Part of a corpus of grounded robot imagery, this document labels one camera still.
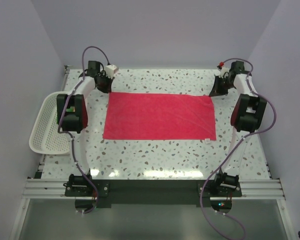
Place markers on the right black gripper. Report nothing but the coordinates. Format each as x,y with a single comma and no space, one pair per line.
216,91

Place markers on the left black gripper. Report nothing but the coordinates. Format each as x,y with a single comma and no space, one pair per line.
108,89

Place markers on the pink towel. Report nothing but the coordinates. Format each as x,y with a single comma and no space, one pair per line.
158,116

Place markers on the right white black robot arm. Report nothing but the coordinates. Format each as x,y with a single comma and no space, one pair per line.
245,119

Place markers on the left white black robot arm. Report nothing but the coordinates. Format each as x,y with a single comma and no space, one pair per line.
72,113

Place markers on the white plastic basket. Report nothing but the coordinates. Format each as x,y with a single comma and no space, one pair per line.
44,138

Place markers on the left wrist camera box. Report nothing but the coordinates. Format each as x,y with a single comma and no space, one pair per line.
111,70

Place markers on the aluminium frame rail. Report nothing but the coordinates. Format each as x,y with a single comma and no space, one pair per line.
251,189

